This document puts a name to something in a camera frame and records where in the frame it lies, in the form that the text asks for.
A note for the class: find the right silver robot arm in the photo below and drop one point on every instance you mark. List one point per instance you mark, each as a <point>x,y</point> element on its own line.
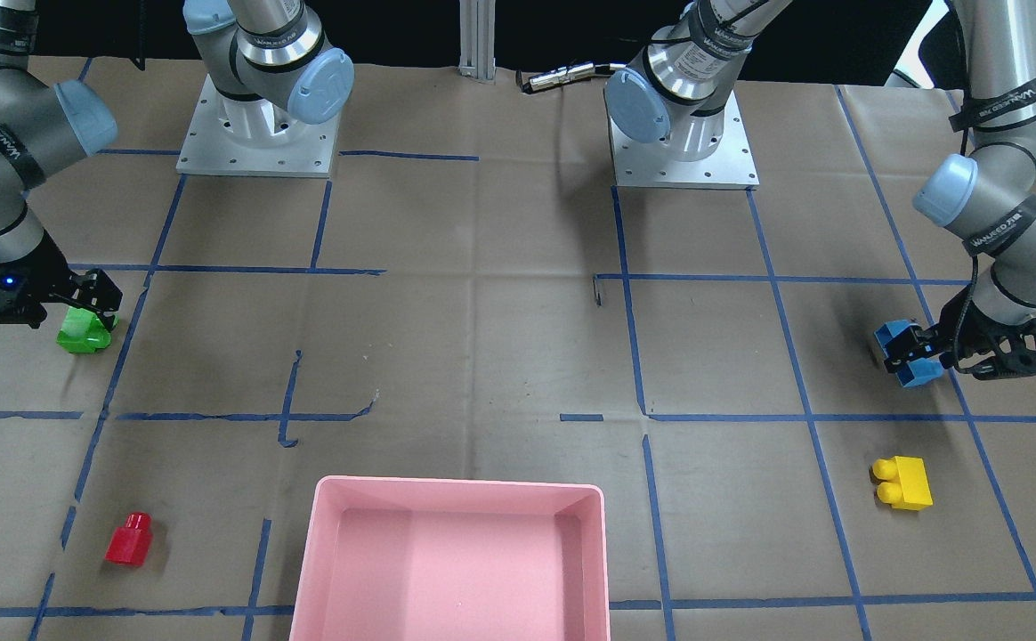
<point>274,72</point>

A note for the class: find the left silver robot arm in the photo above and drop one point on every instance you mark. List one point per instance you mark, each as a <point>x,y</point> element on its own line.
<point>684,73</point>

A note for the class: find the blue toy block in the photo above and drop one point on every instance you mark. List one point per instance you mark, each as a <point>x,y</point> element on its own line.
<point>909,352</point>

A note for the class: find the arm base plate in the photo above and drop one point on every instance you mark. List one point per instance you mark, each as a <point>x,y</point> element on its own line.
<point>711,152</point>
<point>228,138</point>

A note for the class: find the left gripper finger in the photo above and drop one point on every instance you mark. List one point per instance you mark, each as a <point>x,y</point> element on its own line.
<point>920,367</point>
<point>906,338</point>

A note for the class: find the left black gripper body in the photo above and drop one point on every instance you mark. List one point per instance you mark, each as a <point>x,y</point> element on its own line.
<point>969,326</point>

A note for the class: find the red toy block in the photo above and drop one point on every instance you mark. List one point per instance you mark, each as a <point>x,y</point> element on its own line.
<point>131,542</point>

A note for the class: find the metal cable connector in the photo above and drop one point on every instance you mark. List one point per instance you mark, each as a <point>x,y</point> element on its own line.
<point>569,74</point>

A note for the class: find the yellow toy block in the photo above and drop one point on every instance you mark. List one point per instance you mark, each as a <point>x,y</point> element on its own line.
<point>902,482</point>

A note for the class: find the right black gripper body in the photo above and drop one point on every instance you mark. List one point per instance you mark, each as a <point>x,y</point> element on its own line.
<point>48,278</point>

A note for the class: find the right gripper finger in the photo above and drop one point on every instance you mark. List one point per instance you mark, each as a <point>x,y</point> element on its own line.
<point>81,319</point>
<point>95,291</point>

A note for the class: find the pink plastic box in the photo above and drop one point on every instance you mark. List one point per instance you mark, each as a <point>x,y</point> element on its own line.
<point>432,559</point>

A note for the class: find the aluminium profile post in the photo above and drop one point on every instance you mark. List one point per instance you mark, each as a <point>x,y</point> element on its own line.
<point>476,25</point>

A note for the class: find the green toy block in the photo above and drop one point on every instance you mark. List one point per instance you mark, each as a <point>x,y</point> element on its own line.
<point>83,343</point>

